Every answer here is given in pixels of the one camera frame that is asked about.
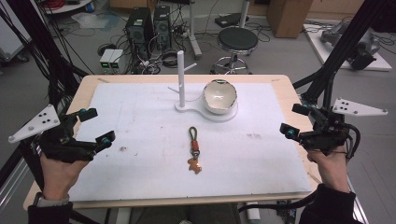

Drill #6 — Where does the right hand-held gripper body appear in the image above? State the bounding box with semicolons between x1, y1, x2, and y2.
299;97;389;156

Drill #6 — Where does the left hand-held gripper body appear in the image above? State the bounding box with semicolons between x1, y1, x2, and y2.
7;104;98;163

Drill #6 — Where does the keychain with orange bear charm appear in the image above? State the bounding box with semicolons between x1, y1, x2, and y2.
186;125;204;175

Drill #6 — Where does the person's left hand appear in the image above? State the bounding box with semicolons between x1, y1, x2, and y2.
39;152;91;201

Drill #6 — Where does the person's right hand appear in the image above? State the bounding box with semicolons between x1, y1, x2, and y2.
305;146;351;194

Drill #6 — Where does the white table mat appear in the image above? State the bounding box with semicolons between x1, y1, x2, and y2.
68;81;314;203

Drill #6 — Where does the white power supply unit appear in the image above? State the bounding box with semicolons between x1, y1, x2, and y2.
99;48;116;70
108;49;125;70

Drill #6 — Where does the grey wristwatch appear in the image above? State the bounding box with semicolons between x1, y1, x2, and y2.
33;191;71;208

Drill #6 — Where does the white bowl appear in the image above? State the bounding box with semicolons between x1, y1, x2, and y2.
202;78;239;116

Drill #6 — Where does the grey machine on platform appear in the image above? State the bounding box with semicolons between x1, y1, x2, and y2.
319;21;381;71

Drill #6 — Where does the white floor platform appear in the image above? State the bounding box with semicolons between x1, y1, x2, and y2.
303;22;393;72

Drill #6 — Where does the brown cardboard box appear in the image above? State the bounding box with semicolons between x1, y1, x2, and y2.
266;0;314;39

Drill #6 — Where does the clear plastic bag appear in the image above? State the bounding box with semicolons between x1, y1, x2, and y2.
71;11;110;31

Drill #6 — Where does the black round stool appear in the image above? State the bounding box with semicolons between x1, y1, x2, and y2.
210;25;260;76

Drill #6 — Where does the white hook stand with tray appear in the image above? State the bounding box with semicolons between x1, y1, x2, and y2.
167;49;239;123

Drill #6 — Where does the black computer tower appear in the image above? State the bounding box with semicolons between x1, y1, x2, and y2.
125;7;154;59
152;5;173;51

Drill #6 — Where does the black flat case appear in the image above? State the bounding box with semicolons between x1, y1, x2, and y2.
214;12;250;29

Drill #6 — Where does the white desk leg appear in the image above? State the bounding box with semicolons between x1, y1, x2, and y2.
186;0;204;61

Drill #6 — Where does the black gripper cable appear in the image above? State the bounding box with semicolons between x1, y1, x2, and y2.
341;123;362;161

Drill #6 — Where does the black metal frame stand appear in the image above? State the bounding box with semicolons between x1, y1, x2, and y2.
0;0;90;108
291;0;396;110

